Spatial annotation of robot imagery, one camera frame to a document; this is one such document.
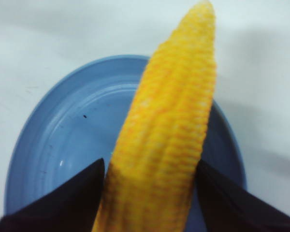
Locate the yellow corn cob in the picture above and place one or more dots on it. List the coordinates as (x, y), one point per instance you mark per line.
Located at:
(150, 177)

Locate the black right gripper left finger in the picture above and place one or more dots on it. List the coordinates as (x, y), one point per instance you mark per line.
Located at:
(72, 207)

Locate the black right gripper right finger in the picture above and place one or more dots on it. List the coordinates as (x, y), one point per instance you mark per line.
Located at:
(226, 207)

